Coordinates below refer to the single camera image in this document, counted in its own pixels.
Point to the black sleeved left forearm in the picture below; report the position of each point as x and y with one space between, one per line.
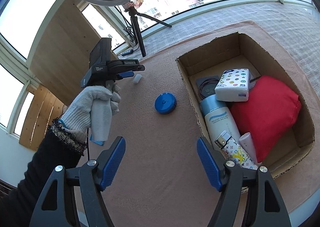
60 146

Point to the black inline cable controller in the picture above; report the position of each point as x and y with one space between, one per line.
127 52

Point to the pine slatted headboard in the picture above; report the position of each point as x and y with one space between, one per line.
44 108

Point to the cardboard box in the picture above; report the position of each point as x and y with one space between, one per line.
263 55

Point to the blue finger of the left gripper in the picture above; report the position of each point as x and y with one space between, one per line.
126 74

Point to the patterned lighter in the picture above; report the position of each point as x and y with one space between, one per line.
233 151

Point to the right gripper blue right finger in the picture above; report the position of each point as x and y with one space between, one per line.
264 206

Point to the red cloth pouch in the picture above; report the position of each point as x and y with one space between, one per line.
271 110

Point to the white sunscreen bottle blue cap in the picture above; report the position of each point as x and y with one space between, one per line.
218 118

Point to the white small cap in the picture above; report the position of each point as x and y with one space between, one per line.
137 78

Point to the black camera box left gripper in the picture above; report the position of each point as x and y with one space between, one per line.
101 53

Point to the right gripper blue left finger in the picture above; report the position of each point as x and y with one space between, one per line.
56 205

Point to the dark grey card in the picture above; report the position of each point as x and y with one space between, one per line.
206 86

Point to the left white gloved hand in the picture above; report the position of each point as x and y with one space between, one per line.
77 119

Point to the patterned tissue pack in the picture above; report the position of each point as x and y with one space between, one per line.
233 85

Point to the blue plastic phone stand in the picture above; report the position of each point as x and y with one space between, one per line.
101 143

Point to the checkered bed sheet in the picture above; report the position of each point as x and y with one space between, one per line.
295 28

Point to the blue round tape measure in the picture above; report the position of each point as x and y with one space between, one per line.
165 103

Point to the light wooden board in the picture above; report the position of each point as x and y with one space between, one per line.
59 57

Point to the black tripod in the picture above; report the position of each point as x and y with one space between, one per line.
134 14

